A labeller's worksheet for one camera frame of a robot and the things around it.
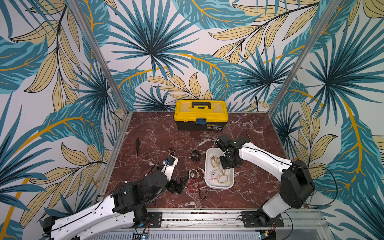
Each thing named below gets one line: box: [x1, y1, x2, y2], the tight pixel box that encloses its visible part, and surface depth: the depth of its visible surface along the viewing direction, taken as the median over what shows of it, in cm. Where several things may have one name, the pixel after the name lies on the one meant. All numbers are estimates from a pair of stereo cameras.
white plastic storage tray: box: [204, 147, 235, 190], surface depth 88 cm
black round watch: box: [191, 150, 201, 163], surface depth 98 cm
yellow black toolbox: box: [174, 99, 229, 131], surface depth 100 cm
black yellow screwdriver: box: [135, 137, 140, 160], surface depth 102 cm
